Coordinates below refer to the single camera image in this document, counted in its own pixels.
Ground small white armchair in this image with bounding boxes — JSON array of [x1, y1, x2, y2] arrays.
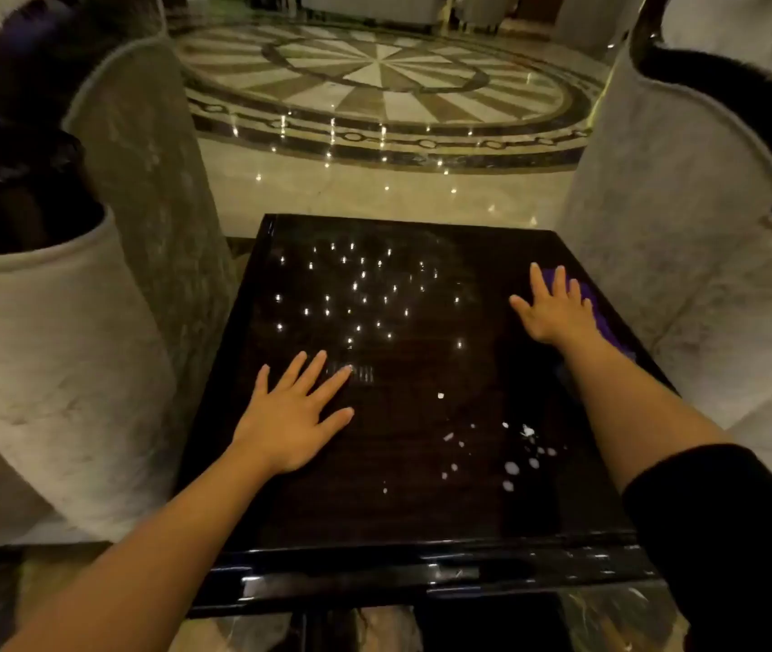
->
[[454, 0, 517, 32]]

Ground scattered white crumbs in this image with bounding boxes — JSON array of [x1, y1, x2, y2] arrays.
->
[[379, 390, 563, 496]]

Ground person's right hand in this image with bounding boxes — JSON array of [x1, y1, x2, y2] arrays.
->
[[508, 262, 604, 351]]

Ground grey velvet armchair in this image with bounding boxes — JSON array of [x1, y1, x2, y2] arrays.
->
[[0, 0, 239, 555], [556, 0, 772, 487]]

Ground black sleeve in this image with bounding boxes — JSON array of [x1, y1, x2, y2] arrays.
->
[[622, 443, 772, 652]]

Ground white sofa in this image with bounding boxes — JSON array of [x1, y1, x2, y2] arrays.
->
[[300, 0, 449, 28]]

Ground person's left forearm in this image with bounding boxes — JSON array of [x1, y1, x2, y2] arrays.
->
[[0, 442, 279, 652]]

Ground black glossy square table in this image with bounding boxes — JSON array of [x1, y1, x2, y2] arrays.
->
[[175, 213, 676, 652]]

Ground purple cleaning cloth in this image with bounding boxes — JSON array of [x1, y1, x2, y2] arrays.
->
[[541, 267, 635, 362]]

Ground person's left hand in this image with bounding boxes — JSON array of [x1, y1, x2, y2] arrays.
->
[[230, 350, 356, 476]]

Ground person's right forearm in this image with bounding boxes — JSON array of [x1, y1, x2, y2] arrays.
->
[[557, 334, 733, 495]]

